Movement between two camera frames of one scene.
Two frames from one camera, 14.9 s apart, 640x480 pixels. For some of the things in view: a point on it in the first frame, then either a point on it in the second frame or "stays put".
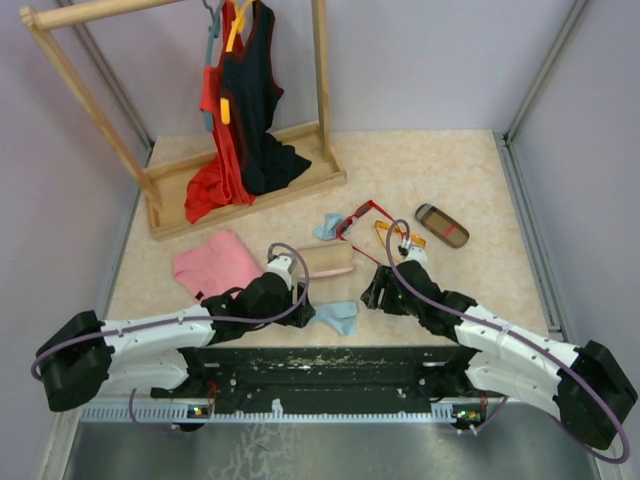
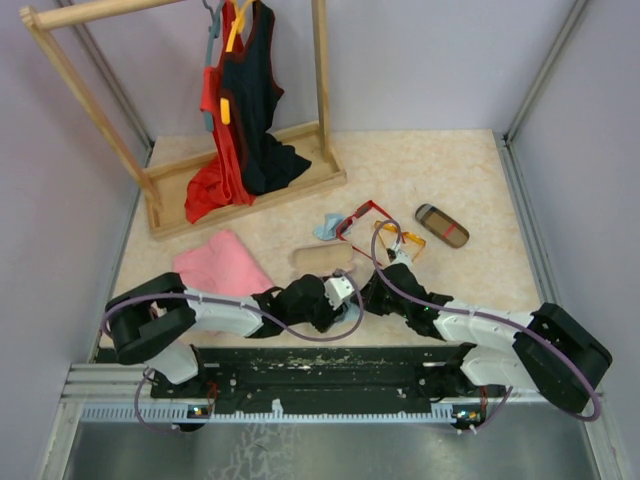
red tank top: (221, 180) stays put
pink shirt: (226, 264) stays put
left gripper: (300, 315) -> (330, 316)
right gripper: (373, 294) stays put
